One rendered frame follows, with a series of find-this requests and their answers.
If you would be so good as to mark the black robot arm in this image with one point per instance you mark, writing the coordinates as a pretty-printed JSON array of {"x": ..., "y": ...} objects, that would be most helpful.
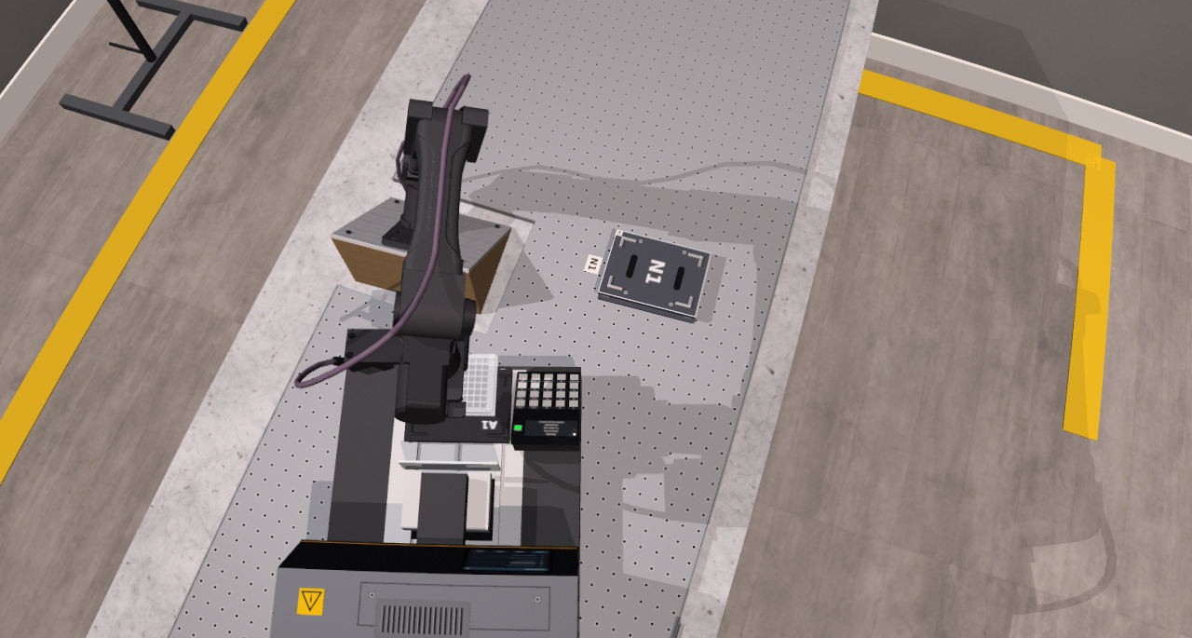
[{"x": 440, "y": 152}]

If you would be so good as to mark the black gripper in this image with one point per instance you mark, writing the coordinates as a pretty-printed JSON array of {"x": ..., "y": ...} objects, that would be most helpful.
[{"x": 458, "y": 361}]

